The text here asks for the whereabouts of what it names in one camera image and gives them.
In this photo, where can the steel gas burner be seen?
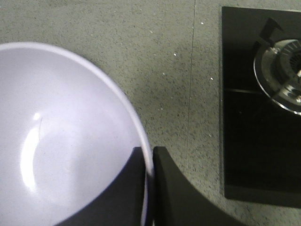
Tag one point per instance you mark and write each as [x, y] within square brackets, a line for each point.
[277, 70]

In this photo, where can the black glass gas stove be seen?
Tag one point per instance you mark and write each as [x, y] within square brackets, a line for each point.
[261, 140]

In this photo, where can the lilac plastic bowl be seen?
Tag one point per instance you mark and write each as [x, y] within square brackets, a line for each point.
[66, 132]

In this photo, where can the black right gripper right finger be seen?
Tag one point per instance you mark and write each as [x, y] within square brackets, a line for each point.
[178, 202]

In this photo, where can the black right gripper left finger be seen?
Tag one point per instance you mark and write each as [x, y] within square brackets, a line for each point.
[121, 203]

